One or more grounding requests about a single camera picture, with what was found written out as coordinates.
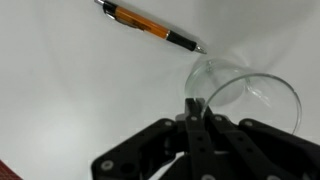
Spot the orange and black pen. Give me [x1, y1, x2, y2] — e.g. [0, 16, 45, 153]
[93, 0, 208, 55]

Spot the clear glass cup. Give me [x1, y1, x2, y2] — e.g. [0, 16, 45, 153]
[184, 58, 303, 136]

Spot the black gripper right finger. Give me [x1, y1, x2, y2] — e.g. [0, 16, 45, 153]
[197, 97, 320, 180]

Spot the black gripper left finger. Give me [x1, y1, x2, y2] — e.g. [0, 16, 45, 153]
[91, 97, 218, 180]

